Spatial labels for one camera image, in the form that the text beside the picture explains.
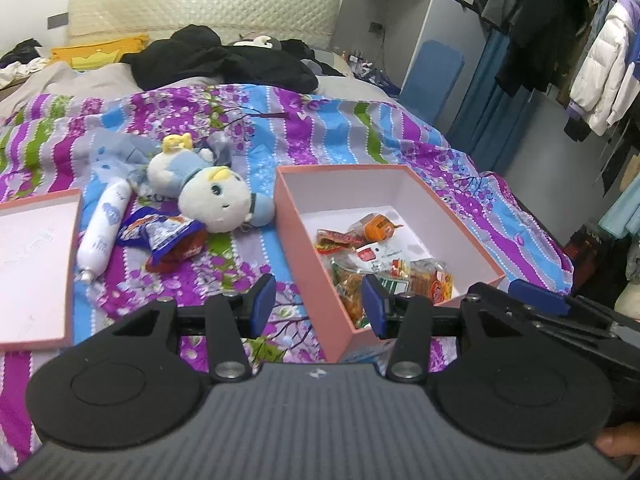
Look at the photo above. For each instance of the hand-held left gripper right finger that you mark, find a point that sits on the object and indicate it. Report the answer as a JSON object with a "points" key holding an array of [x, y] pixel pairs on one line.
{"points": [[374, 306]]}

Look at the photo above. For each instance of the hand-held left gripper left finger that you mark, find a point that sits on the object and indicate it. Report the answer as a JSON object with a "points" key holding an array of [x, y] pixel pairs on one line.
{"points": [[262, 301]]}

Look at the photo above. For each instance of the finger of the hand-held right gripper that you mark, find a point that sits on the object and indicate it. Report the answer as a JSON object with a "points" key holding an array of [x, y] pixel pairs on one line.
{"points": [[560, 321], [537, 293]]}

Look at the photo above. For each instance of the green striped clear snack packet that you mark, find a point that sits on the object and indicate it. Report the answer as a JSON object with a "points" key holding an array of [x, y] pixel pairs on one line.
{"points": [[350, 287]]}

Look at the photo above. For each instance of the small red and white packet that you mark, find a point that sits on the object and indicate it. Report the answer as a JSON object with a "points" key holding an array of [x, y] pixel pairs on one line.
{"points": [[372, 252]]}

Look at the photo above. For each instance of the shiny red snack packet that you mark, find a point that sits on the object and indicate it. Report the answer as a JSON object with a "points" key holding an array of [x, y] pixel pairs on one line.
{"points": [[335, 240]]}

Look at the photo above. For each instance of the orange snack packet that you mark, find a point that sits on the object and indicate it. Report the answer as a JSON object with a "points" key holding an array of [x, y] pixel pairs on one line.
{"points": [[377, 228]]}

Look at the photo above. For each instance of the pink cardboard box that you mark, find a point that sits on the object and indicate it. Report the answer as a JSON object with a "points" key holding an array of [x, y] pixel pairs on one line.
{"points": [[360, 185]]}

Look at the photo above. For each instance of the person's right hand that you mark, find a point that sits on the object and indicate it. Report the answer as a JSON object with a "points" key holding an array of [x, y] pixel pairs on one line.
{"points": [[620, 440]]}

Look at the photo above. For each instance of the dark red bag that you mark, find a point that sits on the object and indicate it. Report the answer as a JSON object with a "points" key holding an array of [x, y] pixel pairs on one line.
{"points": [[590, 260]]}

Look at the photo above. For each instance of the dark red snack packet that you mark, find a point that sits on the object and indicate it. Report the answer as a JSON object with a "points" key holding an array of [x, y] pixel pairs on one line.
{"points": [[190, 248]]}

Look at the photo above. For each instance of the white and blue plush toy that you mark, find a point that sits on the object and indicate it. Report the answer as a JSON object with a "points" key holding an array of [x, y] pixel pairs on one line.
{"points": [[210, 200]]}

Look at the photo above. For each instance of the teal cloth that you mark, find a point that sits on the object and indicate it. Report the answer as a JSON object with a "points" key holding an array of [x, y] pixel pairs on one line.
{"points": [[622, 210]]}

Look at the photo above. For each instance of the blue snack packet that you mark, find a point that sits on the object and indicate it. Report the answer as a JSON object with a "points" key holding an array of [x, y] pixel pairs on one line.
{"points": [[160, 232]]}

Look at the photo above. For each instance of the white bottle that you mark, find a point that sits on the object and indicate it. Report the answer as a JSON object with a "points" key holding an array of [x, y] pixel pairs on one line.
{"points": [[102, 230]]}

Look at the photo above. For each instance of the floral striped bedsheet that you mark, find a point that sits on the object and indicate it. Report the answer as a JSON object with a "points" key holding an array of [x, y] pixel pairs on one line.
{"points": [[350, 125]]}

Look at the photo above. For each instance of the blue curtain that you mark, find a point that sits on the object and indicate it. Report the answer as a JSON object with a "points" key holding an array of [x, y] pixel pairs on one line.
{"points": [[490, 110]]}

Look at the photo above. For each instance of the clear plastic bag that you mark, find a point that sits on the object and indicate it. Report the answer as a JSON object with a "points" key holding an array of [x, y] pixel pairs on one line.
{"points": [[117, 152]]}

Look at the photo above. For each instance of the pink box lid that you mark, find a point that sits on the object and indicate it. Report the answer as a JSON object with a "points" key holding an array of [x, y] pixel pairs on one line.
{"points": [[35, 260]]}

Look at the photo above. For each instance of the blue padded panel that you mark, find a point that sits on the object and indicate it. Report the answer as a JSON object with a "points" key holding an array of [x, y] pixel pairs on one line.
{"points": [[430, 80]]}

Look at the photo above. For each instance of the white puffer jacket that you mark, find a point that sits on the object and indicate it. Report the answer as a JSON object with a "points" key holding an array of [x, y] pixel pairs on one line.
{"points": [[605, 60]]}

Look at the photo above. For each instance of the black clothing pile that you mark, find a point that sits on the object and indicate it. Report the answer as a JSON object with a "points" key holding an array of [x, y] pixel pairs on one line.
{"points": [[210, 60]]}

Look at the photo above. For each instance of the black hanging jacket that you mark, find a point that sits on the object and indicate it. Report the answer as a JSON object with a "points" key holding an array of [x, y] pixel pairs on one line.
{"points": [[540, 25]]}

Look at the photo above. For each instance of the beige blanket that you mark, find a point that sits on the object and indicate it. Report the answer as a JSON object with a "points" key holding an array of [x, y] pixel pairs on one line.
{"points": [[75, 85]]}

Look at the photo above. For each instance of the grey cabinet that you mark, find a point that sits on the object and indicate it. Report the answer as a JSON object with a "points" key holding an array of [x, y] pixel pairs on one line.
{"points": [[400, 10]]}

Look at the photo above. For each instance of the yellow pillow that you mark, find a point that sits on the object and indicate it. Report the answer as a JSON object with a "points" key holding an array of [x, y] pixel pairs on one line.
{"points": [[95, 55]]}

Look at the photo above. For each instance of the quilted beige headboard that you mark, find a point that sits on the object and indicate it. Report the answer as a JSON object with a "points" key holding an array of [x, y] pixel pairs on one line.
{"points": [[200, 5]]}

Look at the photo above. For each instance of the black and white clothes heap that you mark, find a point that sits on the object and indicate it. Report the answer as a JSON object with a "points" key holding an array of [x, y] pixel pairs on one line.
{"points": [[22, 60]]}

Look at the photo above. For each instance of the black wall plug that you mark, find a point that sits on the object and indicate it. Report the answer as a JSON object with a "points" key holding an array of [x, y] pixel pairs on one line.
{"points": [[376, 27]]}

